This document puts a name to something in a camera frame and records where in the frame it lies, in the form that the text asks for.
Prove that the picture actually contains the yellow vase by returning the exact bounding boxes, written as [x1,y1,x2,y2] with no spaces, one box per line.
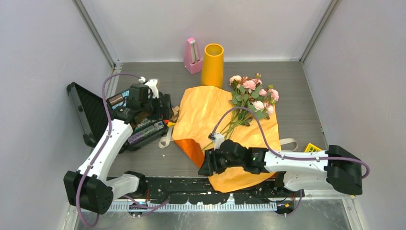
[201,43,224,89]

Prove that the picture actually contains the cream ribbon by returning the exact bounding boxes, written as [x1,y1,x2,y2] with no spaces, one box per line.
[158,126,299,151]

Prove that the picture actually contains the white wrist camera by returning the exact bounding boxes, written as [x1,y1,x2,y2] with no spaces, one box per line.
[138,77,159,99]
[208,132,225,150]

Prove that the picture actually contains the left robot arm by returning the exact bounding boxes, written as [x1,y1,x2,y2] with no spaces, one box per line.
[63,79,173,214]

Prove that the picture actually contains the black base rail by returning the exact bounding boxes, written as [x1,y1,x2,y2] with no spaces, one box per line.
[127,177,305,205]

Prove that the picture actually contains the orange yellow wrapping paper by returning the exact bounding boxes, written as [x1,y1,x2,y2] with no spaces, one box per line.
[172,86,275,192]

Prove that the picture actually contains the black open case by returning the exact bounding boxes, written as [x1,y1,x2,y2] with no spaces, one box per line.
[67,82,169,153]

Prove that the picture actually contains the pink metronome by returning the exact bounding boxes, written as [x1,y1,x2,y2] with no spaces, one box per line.
[183,37,203,74]

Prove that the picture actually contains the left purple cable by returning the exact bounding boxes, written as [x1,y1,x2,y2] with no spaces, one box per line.
[75,73,170,229]

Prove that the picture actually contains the pink flower bouquet orange wrap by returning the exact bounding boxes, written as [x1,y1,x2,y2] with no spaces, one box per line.
[208,73,281,150]

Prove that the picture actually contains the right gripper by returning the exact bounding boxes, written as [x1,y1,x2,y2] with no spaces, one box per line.
[198,146,244,176]

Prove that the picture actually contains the wooden blocks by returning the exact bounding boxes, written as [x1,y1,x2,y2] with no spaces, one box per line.
[170,106,180,123]

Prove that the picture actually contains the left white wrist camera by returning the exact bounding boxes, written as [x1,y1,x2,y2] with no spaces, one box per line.
[138,77,159,99]

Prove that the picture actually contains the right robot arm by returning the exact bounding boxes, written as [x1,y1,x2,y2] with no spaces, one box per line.
[198,140,363,197]

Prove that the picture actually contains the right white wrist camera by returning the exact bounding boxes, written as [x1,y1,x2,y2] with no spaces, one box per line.
[208,132,225,150]

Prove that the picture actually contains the colourful toy brick stack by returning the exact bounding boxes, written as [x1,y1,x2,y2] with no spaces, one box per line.
[304,143,322,152]

